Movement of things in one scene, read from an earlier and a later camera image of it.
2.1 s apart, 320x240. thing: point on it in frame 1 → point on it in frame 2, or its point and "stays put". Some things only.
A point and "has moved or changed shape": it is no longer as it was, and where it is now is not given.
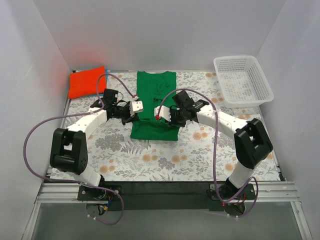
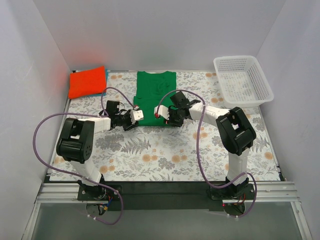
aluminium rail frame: x=266 y=193 stays put
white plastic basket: x=241 y=82 stays put
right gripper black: x=171 y=117 stays put
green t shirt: x=151 y=88 has moved or changed shape
